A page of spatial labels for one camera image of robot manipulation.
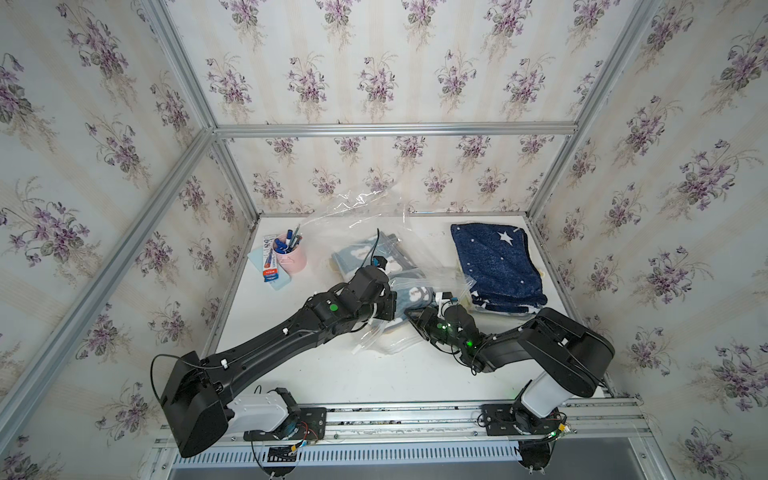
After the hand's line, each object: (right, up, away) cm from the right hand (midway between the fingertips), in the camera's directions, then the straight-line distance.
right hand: (409, 316), depth 86 cm
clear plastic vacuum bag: (-11, +28, +23) cm, 38 cm away
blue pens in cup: (-38, +22, +13) cm, 46 cm away
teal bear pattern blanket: (0, +9, +12) cm, 15 cm away
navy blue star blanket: (+28, +13, +5) cm, 32 cm away
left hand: (-3, +6, -9) cm, 12 cm away
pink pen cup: (-38, +15, +11) cm, 42 cm away
